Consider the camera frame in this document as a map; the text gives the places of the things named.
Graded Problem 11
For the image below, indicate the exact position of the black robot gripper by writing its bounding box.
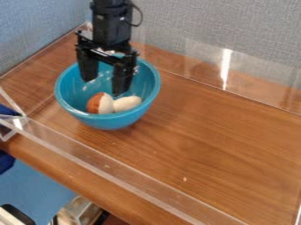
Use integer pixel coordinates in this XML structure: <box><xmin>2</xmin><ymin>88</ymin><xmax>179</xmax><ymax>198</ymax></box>
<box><xmin>77</xmin><ymin>0</ymin><xmax>141</xmax><ymax>96</ymax></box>

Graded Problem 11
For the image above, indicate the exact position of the brown and white toy mushroom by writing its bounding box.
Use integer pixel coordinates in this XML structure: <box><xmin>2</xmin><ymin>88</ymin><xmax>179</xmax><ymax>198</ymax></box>
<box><xmin>86</xmin><ymin>92</ymin><xmax>142</xmax><ymax>114</ymax></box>

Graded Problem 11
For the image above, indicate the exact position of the blue plastic bowl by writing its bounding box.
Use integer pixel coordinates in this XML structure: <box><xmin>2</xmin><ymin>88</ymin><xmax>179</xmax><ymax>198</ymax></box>
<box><xmin>54</xmin><ymin>59</ymin><xmax>161</xmax><ymax>130</ymax></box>

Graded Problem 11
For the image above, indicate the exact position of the clear acrylic back barrier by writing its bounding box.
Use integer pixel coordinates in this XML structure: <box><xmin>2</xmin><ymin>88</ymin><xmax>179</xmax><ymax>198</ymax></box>
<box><xmin>133</xmin><ymin>41</ymin><xmax>301</xmax><ymax>116</ymax></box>

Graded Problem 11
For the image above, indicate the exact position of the clear acrylic barrier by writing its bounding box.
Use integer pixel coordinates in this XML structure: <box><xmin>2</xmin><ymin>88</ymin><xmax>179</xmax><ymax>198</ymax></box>
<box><xmin>133</xmin><ymin>41</ymin><xmax>301</xmax><ymax>116</ymax></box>
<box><xmin>0</xmin><ymin>84</ymin><xmax>248</xmax><ymax>225</ymax></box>

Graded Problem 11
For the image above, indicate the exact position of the blue cloth object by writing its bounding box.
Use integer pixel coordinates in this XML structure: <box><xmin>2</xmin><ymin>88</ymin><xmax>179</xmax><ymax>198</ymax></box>
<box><xmin>0</xmin><ymin>104</ymin><xmax>21</xmax><ymax>175</ymax></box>

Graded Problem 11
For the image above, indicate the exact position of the clear acrylic front barrier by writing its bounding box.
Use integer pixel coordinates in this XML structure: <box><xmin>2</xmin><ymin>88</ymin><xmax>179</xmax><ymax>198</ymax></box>
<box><xmin>0</xmin><ymin>84</ymin><xmax>248</xmax><ymax>225</ymax></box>

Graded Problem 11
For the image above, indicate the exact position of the clear plastic container below table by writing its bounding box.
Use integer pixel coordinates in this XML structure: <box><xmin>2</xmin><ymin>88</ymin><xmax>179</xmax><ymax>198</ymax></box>
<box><xmin>49</xmin><ymin>196</ymin><xmax>102</xmax><ymax>225</ymax></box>

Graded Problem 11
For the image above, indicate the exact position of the black and white object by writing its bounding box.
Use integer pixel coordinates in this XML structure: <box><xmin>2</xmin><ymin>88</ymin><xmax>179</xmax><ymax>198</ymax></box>
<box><xmin>0</xmin><ymin>204</ymin><xmax>37</xmax><ymax>225</ymax></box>

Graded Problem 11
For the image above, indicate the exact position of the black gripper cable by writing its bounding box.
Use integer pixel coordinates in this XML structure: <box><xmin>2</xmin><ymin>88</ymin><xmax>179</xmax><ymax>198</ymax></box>
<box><xmin>129</xmin><ymin>1</ymin><xmax>144</xmax><ymax>28</ymax></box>

